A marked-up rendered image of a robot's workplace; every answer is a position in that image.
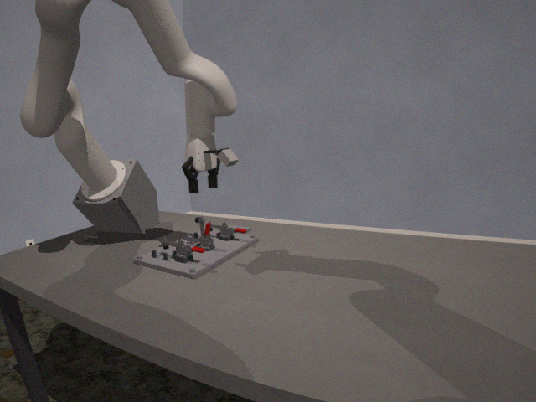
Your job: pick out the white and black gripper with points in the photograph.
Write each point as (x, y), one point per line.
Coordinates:
(194, 153)

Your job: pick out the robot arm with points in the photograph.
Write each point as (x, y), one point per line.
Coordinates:
(52, 104)

